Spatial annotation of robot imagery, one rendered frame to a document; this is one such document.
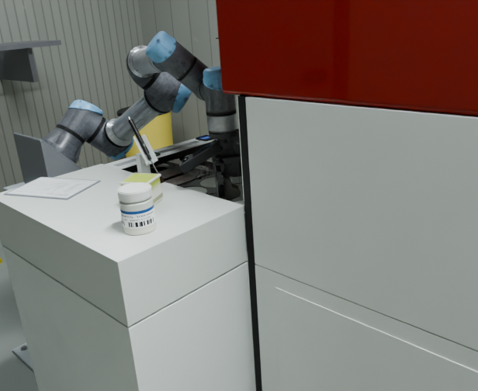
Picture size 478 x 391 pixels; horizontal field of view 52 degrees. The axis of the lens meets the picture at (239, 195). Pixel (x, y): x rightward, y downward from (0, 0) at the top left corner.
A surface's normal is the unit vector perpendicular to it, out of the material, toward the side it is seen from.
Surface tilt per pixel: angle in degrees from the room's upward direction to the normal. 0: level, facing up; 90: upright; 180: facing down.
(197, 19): 90
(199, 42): 90
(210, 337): 90
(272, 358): 90
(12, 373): 0
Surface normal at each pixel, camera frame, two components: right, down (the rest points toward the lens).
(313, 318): -0.69, 0.29
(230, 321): 0.72, 0.20
